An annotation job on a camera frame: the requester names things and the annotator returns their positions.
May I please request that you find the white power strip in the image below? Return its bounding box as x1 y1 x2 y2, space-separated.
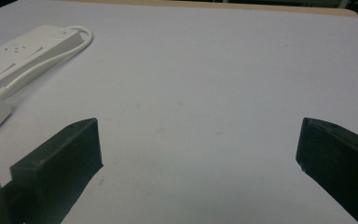
0 25 84 94

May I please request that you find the white power strip cable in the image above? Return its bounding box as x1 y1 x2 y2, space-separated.
0 25 94 101

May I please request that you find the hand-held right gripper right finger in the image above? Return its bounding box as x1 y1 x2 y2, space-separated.
295 117 358 224

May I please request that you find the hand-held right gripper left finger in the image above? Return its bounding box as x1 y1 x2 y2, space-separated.
2 117 104 224

